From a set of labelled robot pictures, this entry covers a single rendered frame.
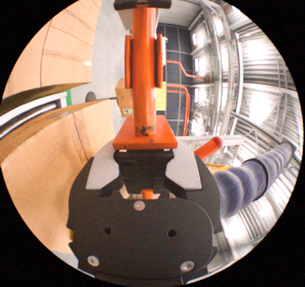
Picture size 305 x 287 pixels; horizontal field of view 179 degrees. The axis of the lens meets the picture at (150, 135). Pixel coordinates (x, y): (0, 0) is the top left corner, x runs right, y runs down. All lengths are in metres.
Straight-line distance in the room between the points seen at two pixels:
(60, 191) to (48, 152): 0.06
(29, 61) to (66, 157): 0.55
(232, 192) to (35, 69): 0.93
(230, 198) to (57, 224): 0.40
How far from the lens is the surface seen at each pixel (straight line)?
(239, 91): 2.57
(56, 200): 0.17
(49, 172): 0.16
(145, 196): 0.18
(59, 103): 0.66
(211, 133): 6.21
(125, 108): 1.66
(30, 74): 0.62
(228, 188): 0.35
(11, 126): 0.54
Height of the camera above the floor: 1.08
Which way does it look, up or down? 2 degrees up
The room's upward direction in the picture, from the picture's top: 89 degrees clockwise
